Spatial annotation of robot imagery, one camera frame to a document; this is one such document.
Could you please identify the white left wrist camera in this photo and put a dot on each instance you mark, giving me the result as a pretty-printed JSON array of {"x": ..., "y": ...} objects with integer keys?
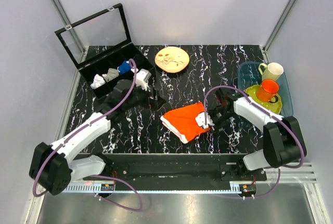
[{"x": 141, "y": 78}]

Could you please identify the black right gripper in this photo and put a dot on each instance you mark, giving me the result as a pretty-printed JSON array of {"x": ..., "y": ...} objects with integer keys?
[{"x": 217, "y": 127}]

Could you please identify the left aluminium frame post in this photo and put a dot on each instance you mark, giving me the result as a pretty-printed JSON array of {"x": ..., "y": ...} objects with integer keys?
[{"x": 66, "y": 21}]

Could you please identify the aluminium frame post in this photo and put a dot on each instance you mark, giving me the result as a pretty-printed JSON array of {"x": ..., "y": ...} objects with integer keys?
[
  {"x": 279, "y": 24},
  {"x": 66, "y": 21}
]

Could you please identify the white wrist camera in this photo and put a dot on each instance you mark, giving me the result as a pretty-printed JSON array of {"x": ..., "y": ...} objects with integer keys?
[
  {"x": 141, "y": 78},
  {"x": 203, "y": 120}
]

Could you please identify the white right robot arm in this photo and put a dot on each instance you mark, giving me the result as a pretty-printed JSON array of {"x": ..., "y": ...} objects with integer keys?
[{"x": 283, "y": 143}]

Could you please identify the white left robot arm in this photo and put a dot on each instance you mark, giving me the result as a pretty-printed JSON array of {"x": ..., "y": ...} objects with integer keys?
[{"x": 55, "y": 165}]

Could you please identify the orange mug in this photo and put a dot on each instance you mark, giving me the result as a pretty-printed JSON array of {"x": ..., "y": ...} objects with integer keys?
[{"x": 267, "y": 91}]

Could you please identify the right aluminium frame post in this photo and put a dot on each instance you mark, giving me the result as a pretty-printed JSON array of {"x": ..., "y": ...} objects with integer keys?
[{"x": 279, "y": 24}]

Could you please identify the yellow-green dotted plate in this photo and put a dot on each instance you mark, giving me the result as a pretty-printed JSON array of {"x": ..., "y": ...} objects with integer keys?
[{"x": 275, "y": 106}]

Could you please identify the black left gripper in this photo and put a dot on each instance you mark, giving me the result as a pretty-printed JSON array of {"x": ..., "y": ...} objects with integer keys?
[{"x": 157, "y": 101}]

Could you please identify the white rolled underwear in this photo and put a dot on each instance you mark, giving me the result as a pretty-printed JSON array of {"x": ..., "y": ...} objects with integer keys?
[{"x": 97, "y": 81}]

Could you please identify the blue transparent plastic bin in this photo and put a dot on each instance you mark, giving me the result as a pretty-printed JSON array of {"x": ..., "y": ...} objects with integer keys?
[{"x": 248, "y": 75}]

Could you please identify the black rolled underwear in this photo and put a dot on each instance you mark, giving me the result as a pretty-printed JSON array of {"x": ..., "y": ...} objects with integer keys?
[{"x": 139, "y": 59}]

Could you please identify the grey rolled underwear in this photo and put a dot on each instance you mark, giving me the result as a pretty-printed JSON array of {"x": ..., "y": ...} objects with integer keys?
[{"x": 111, "y": 74}]

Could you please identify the cream yellow-handled mug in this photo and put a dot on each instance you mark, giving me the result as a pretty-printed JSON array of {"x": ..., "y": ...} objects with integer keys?
[{"x": 272, "y": 71}]

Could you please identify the orange underwear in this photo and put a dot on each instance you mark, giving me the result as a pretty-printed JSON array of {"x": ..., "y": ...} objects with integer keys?
[{"x": 181, "y": 122}]

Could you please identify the black compartment box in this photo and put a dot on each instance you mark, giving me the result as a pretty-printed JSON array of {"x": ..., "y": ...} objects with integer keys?
[{"x": 107, "y": 43}]

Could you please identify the round wooden patterned plate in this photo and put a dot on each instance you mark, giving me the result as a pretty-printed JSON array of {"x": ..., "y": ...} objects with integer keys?
[{"x": 172, "y": 59}]

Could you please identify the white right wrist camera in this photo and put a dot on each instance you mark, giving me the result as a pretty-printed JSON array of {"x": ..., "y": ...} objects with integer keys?
[{"x": 203, "y": 120}]

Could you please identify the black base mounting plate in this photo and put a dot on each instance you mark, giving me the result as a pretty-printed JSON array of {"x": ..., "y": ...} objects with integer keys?
[{"x": 214, "y": 166}]

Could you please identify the blue rolled underwear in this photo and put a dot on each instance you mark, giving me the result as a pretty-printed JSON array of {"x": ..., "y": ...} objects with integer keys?
[{"x": 124, "y": 67}]

